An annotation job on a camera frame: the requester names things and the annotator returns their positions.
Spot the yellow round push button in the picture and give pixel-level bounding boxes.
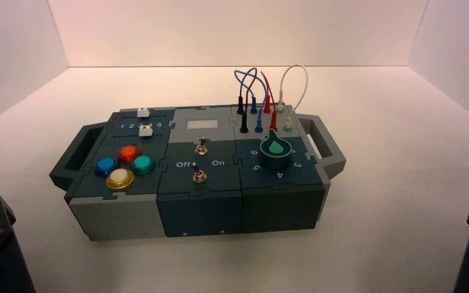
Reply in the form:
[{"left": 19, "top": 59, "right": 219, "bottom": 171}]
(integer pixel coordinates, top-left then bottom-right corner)
[{"left": 106, "top": 167, "right": 136, "bottom": 190}]

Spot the green round push button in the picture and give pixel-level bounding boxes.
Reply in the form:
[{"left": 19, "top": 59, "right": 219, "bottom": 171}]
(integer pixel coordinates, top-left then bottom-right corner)
[{"left": 131, "top": 155, "right": 157, "bottom": 175}]

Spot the red round push button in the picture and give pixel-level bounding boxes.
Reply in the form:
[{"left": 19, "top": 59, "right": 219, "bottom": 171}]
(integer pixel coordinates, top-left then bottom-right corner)
[{"left": 117, "top": 145, "right": 142, "bottom": 165}]

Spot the blue round push button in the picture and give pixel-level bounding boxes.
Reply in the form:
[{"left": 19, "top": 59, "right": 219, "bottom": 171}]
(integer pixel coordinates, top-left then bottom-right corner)
[{"left": 93, "top": 156, "right": 118, "bottom": 178}]

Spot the grey rectangular display screen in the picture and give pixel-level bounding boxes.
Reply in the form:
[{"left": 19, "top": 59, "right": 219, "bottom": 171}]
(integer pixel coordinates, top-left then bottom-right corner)
[{"left": 186, "top": 119, "right": 219, "bottom": 131}]

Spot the green and teal rotary knob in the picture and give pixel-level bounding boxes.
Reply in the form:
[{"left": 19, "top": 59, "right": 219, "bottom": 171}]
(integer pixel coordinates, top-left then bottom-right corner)
[{"left": 260, "top": 129, "right": 293, "bottom": 171}]

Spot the grey and teal task box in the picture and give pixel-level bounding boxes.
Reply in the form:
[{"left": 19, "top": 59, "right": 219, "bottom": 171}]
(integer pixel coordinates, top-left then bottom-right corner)
[{"left": 49, "top": 104, "right": 347, "bottom": 242}]

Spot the black jumper cable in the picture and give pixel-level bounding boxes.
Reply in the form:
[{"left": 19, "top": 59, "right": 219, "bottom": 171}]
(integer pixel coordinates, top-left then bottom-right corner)
[{"left": 236, "top": 67, "right": 258, "bottom": 134}]

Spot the blue jumper cable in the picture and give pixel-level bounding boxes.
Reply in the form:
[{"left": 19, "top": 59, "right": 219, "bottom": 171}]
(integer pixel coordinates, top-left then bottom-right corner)
[{"left": 234, "top": 69, "right": 269, "bottom": 134}]

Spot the red jumper cable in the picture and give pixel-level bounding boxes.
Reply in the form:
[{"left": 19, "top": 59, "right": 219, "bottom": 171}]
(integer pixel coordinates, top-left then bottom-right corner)
[{"left": 260, "top": 71, "right": 279, "bottom": 131}]

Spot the white jumper cable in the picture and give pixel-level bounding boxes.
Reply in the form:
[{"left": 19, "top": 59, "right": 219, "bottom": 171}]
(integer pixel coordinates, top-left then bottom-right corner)
[{"left": 277, "top": 64, "right": 310, "bottom": 132}]

